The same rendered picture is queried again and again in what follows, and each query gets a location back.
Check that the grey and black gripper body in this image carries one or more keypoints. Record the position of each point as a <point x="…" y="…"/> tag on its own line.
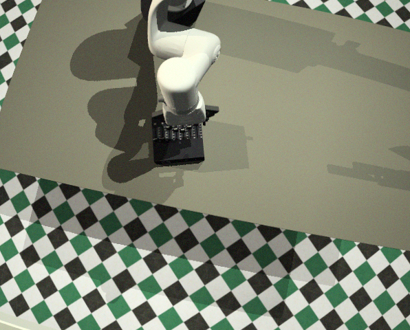
<point x="195" y="117"/>

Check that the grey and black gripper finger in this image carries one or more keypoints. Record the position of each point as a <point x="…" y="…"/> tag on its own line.
<point x="157" y="115"/>
<point x="210" y="111"/>

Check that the black lighting desk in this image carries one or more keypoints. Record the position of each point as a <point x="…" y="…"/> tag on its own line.
<point x="180" y="144"/>

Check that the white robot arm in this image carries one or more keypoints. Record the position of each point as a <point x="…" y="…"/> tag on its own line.
<point x="188" y="52"/>

